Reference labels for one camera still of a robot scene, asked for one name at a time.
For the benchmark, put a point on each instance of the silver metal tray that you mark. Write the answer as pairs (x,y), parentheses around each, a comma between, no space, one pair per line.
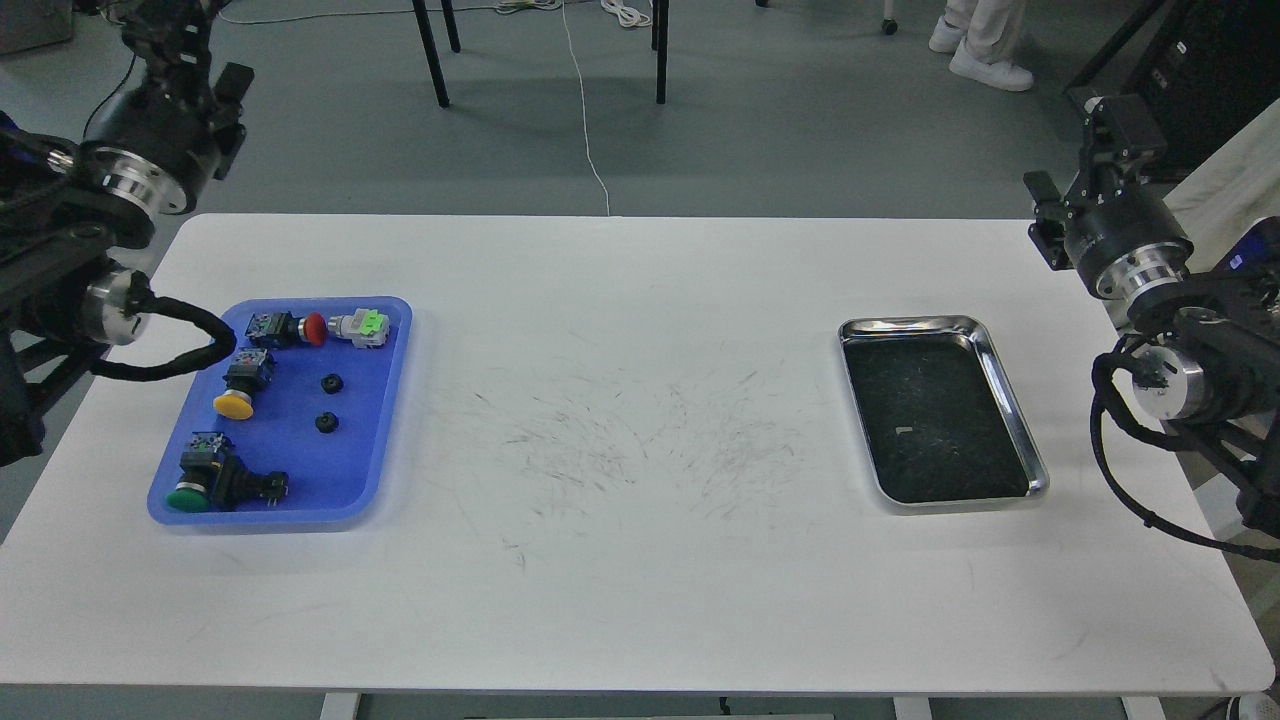
(941,422)

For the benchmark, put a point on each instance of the red push button switch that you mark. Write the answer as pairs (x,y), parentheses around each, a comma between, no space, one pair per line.
(285,330)

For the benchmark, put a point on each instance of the blue plastic tray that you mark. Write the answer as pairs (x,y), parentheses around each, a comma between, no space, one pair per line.
(332,477)

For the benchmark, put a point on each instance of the person legs white shoes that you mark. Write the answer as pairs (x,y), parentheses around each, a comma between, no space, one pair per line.
(980,37)

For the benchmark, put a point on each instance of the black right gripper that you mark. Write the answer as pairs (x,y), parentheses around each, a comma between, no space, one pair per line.
(1130,241)

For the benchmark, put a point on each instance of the beige cloth cover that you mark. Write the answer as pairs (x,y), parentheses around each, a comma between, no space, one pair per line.
(1219,201)

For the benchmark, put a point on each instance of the yellow push button switch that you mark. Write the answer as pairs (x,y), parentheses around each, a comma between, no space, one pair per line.
(250,371)

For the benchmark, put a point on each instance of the green push button switch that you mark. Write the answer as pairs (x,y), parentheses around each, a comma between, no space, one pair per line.
(214,477)

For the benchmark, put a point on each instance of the black cabinet box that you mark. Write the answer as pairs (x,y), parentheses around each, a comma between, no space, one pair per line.
(1210,69)

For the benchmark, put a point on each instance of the green white switch module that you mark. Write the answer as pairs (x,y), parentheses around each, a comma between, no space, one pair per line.
(365,327)

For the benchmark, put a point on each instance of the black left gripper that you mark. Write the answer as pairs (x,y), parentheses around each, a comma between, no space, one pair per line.
(146,148)

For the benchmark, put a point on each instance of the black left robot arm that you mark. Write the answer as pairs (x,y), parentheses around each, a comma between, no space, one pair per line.
(69,309)

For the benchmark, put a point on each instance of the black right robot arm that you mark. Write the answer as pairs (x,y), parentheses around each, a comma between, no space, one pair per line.
(1199,351)

